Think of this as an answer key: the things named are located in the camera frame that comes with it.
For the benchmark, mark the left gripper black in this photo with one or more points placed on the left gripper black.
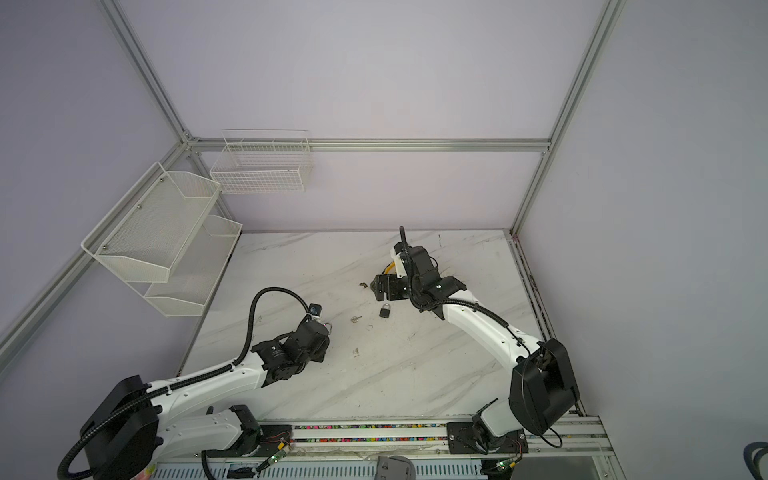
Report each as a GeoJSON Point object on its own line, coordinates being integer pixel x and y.
{"type": "Point", "coordinates": [320, 355]}

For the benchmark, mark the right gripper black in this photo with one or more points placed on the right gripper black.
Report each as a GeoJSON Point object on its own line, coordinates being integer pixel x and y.
{"type": "Point", "coordinates": [389, 281]}

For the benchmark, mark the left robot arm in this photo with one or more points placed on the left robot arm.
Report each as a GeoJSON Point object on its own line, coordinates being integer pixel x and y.
{"type": "Point", "coordinates": [142, 424]}

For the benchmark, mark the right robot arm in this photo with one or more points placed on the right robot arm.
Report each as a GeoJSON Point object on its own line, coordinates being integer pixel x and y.
{"type": "Point", "coordinates": [542, 384]}

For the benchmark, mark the lower white mesh shelf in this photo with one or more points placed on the lower white mesh shelf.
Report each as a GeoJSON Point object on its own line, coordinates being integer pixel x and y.
{"type": "Point", "coordinates": [192, 283]}

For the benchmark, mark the white mesh shelf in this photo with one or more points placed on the white mesh shelf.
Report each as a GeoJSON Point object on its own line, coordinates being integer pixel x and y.
{"type": "Point", "coordinates": [143, 239]}
{"type": "Point", "coordinates": [192, 283]}

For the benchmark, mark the grey device at front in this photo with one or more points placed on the grey device at front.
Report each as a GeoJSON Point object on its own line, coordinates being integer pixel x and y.
{"type": "Point", "coordinates": [394, 468]}

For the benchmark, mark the upper white mesh shelf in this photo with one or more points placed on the upper white mesh shelf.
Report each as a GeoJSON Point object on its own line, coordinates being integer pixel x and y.
{"type": "Point", "coordinates": [143, 239]}

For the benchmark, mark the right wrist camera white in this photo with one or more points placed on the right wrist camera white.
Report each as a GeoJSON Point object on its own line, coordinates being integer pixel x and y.
{"type": "Point", "coordinates": [401, 258]}

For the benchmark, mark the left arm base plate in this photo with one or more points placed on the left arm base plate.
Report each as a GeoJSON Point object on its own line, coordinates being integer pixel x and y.
{"type": "Point", "coordinates": [262, 442]}

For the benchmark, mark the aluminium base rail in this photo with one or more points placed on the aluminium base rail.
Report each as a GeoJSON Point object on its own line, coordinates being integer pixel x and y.
{"type": "Point", "coordinates": [578, 448]}

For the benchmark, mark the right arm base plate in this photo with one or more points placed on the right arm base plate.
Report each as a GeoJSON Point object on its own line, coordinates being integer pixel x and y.
{"type": "Point", "coordinates": [473, 438]}

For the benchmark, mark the white wire basket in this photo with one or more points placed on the white wire basket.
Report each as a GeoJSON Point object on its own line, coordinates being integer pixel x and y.
{"type": "Point", "coordinates": [256, 161]}

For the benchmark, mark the aluminium frame profile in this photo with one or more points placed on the aluminium frame profile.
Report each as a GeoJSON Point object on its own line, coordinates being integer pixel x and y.
{"type": "Point", "coordinates": [28, 325]}

